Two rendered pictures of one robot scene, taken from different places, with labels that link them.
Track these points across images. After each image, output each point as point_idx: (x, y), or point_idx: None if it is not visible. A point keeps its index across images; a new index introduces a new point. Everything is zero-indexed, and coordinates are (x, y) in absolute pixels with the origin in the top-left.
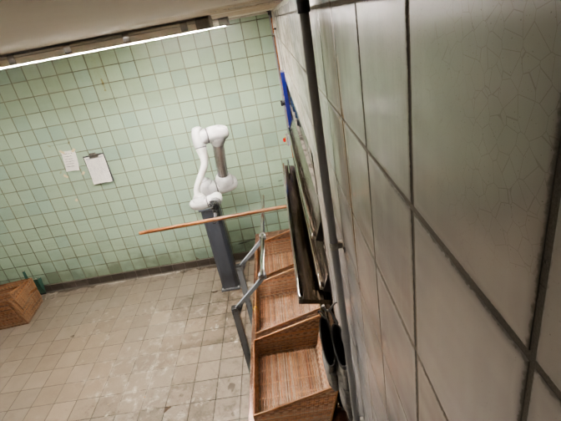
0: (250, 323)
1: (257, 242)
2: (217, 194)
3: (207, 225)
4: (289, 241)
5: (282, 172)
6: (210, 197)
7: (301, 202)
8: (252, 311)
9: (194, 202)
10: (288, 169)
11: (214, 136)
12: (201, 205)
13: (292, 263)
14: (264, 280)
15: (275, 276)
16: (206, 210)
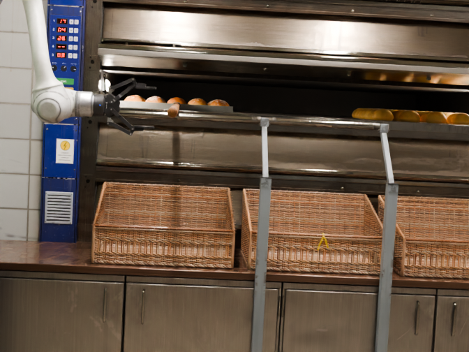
0: (263, 323)
1: (264, 132)
2: None
3: None
4: (101, 222)
5: (129, 54)
6: (68, 91)
7: (308, 50)
8: (283, 274)
9: (62, 96)
10: (158, 41)
11: None
12: (70, 105)
13: (229, 201)
14: (250, 223)
15: (249, 214)
16: None
